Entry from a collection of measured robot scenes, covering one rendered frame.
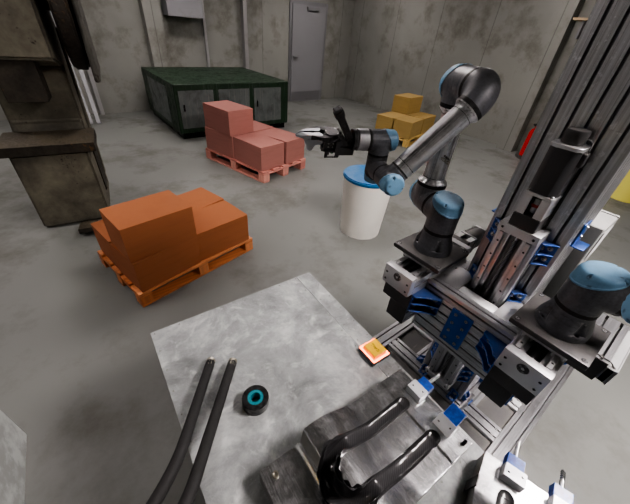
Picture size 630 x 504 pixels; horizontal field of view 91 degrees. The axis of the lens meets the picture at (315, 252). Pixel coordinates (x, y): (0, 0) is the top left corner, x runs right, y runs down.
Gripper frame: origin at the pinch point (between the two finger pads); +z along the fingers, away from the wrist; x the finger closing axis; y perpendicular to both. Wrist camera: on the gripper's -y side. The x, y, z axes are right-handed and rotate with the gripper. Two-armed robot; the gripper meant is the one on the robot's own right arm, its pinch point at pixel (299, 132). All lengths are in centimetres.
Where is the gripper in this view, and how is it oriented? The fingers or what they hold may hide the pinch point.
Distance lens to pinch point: 110.7
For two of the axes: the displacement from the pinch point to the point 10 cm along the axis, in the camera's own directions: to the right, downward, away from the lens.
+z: -9.8, 0.6, -2.0
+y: -1.0, 7.1, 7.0
